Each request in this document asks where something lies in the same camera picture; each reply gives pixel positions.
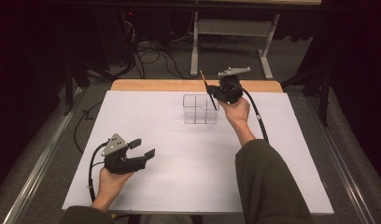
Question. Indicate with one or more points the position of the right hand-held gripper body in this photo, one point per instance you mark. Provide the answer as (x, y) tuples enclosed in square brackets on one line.
[(229, 91)]

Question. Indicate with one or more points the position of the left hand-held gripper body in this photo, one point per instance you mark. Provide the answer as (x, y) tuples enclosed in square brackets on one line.
[(120, 163)]

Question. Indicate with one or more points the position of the black pencil with orange end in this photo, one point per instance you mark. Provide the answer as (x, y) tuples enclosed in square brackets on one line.
[(207, 85)]

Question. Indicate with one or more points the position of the clear plastic organizer box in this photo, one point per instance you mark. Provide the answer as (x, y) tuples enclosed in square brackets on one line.
[(198, 109)]

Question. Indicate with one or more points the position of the person's left hand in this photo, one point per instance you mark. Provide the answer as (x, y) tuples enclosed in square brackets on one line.
[(112, 183)]

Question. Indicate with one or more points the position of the person's right hand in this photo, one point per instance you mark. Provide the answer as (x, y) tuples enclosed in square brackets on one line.
[(238, 112)]

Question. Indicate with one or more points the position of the white table board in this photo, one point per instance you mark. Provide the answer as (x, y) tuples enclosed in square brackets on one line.
[(179, 174)]

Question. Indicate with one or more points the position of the wooden table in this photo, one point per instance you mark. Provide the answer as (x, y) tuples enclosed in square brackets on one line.
[(163, 85)]

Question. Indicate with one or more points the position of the black metal stand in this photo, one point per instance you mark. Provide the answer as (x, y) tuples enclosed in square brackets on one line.
[(322, 90), (70, 87)]

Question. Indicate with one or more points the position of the dark computer case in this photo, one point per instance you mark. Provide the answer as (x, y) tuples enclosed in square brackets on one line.
[(142, 28)]

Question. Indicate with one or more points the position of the white metal desk frame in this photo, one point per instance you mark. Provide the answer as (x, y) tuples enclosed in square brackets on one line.
[(232, 27)]

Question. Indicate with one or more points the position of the aluminium floor rail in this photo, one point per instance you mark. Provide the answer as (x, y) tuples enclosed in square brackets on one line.
[(39, 168), (344, 165)]

